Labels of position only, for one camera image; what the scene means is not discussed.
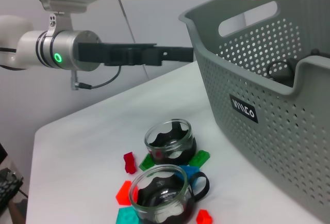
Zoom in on grey perforated storage bin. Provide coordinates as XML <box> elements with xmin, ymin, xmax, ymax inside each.
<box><xmin>178</xmin><ymin>0</ymin><xmax>330</xmax><ymax>224</ymax></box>

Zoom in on large orange-red sloped block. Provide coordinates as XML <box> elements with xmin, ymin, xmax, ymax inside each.
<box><xmin>115</xmin><ymin>180</ymin><xmax>134</xmax><ymax>206</ymax></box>

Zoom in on small red cube block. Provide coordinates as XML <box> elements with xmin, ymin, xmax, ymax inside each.
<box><xmin>195</xmin><ymin>209</ymin><xmax>214</xmax><ymax>224</ymax></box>

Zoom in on blue building block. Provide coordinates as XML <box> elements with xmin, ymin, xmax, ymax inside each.
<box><xmin>179</xmin><ymin>165</ymin><xmax>201</xmax><ymax>183</ymax></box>

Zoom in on black keyboard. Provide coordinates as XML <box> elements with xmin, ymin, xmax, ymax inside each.
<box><xmin>0</xmin><ymin>168</ymin><xmax>24</xmax><ymax>211</ymax></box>

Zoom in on green building block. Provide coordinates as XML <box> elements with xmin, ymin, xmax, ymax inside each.
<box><xmin>138</xmin><ymin>154</ymin><xmax>155</xmax><ymax>172</ymax></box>
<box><xmin>188</xmin><ymin>150</ymin><xmax>211</xmax><ymax>169</ymax></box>

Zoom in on dark red building block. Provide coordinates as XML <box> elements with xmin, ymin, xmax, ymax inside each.
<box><xmin>123</xmin><ymin>151</ymin><xmax>137</xmax><ymax>175</ymax></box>

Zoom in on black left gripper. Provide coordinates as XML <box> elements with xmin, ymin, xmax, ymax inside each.
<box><xmin>76</xmin><ymin>42</ymin><xmax>194</xmax><ymax>67</ymax></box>

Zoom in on left gripper cable with plug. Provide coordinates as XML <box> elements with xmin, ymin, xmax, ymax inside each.
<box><xmin>70</xmin><ymin>66</ymin><xmax>122</xmax><ymax>91</ymax></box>

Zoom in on teal square building block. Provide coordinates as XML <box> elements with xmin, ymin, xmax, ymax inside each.
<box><xmin>115</xmin><ymin>206</ymin><xmax>141</xmax><ymax>224</ymax></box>

